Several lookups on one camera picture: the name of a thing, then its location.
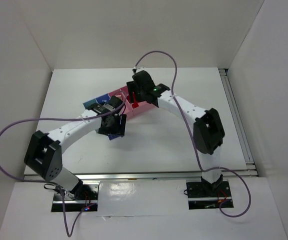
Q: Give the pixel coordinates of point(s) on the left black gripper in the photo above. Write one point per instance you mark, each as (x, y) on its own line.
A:
(120, 125)

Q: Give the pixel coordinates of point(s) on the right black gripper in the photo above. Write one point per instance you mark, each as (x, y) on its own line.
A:
(131, 88)

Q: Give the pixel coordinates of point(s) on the small red lego brick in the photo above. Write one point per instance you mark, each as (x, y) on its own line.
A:
(135, 105)

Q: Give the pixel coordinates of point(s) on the purple 2x4 lego brick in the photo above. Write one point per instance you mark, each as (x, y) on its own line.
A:
(111, 137)

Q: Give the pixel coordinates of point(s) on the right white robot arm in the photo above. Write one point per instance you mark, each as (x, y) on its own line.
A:
(205, 125)

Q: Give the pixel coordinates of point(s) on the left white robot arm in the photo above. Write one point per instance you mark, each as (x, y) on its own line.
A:
(44, 152)

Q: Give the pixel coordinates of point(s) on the large pink container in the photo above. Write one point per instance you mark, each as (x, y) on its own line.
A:
(143, 107)

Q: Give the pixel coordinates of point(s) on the narrow pink container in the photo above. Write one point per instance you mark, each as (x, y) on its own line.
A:
(122, 93)

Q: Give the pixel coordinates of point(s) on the dark blue container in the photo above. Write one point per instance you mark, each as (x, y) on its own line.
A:
(103, 98)

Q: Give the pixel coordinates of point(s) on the light blue container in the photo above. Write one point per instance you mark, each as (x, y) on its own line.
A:
(88, 103)

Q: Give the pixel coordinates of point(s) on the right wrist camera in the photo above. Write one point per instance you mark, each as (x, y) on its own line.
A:
(138, 69)

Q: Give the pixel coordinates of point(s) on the front aluminium rail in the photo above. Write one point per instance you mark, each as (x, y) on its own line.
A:
(153, 175)

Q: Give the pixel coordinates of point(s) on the aluminium rail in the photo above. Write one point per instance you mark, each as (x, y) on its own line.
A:
(237, 120)
(153, 175)

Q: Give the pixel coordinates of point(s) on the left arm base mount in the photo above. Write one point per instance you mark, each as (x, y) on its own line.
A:
(87, 199)

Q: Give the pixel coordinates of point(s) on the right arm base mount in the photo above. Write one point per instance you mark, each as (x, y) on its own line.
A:
(200, 199)

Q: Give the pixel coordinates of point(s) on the right side aluminium rail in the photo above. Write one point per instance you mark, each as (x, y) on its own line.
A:
(237, 120)

